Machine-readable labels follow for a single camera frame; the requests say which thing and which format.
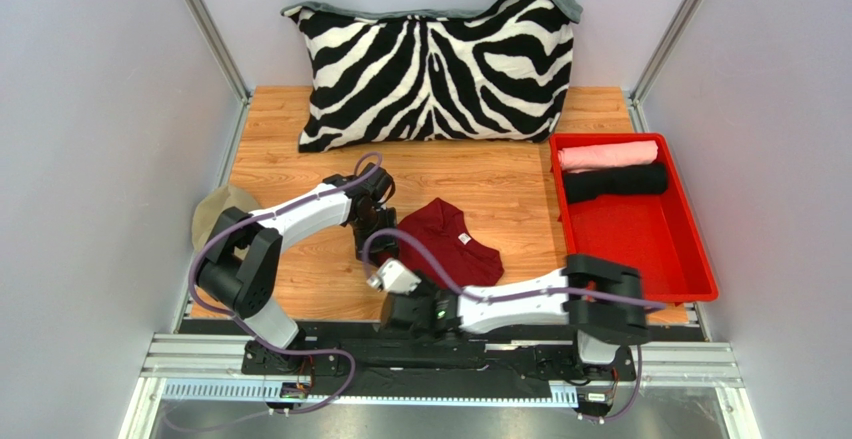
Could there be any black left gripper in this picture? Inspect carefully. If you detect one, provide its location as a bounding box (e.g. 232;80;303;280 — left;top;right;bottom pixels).
348;205;400;267

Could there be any dark red t shirt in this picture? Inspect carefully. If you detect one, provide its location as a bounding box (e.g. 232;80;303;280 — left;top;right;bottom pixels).
398;198;504;287

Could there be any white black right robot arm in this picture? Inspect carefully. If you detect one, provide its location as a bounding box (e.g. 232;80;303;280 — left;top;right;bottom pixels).
367;254;663;365

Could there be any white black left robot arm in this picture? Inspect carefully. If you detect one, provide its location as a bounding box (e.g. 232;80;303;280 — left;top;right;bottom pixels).
188;163;399;353

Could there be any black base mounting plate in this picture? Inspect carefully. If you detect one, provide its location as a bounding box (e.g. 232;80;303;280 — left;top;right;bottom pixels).
241;321;636;399

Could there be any beige baseball cap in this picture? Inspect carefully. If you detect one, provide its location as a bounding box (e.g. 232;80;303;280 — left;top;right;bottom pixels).
191;184;261;252

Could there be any zebra print pillow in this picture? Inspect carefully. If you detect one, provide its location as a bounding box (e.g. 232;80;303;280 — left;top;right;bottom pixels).
282;0;583;153

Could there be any rolled pink t shirt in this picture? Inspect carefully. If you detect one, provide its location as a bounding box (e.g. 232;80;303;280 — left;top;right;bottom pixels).
557;141;659;172

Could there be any red plastic tray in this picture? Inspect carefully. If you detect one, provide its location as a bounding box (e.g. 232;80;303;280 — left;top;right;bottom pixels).
549;133;718;303

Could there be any rolled black t shirt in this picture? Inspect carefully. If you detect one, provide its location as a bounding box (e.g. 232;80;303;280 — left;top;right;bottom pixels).
562;163;669;204

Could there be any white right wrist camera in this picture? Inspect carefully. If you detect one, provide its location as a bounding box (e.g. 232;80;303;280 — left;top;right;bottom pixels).
367;259;421;295

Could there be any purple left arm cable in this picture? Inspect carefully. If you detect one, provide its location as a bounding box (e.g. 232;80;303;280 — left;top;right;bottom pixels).
188;151;385;416

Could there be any aluminium frame rail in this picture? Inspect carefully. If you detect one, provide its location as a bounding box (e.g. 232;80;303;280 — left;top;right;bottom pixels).
142;334;743;407

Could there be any left aluminium corner post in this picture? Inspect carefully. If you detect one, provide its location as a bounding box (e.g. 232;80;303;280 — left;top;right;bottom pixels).
184;0;252;105

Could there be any aluminium corner post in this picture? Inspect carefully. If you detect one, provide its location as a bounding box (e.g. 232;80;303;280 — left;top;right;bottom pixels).
184;0;252;105
630;0;703;104

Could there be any right aluminium corner post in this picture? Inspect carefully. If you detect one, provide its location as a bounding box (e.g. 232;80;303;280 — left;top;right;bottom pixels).
630;0;703;104

